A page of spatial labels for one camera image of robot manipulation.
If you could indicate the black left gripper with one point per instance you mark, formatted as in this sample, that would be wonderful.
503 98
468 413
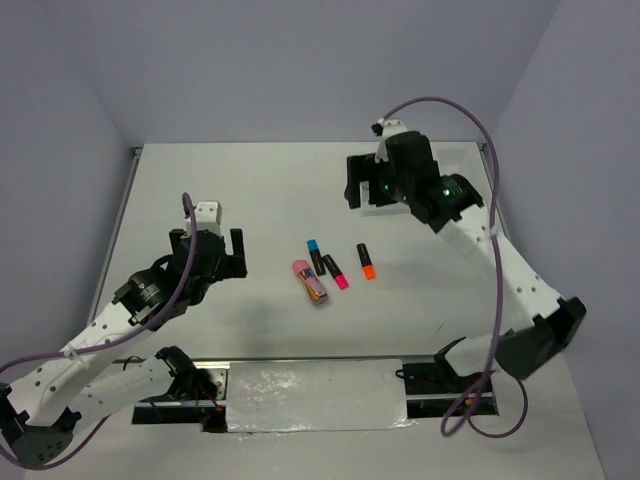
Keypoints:
233 265

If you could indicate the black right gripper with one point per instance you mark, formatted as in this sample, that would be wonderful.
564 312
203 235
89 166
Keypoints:
361 168

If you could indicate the blue highlighter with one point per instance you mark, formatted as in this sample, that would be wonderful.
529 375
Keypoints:
316 257

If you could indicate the orange highlighter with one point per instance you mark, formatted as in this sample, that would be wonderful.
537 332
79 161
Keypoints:
366 262

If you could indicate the pink highlighter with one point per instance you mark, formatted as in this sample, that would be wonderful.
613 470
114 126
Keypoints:
335 272

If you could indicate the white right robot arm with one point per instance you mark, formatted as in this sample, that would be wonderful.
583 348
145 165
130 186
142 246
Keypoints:
537 322

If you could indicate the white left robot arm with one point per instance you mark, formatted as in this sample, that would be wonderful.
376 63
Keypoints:
42 412

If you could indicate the clear right container bin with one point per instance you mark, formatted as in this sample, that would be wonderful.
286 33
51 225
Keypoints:
464 160

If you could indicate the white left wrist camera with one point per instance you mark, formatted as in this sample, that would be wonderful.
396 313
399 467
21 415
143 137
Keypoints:
208 216

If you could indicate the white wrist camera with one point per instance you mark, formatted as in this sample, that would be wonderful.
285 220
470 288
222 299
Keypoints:
208 216
385 129

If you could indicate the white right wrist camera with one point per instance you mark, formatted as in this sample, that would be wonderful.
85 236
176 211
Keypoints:
385 129

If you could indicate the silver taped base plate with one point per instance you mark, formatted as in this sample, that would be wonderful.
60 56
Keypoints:
315 396

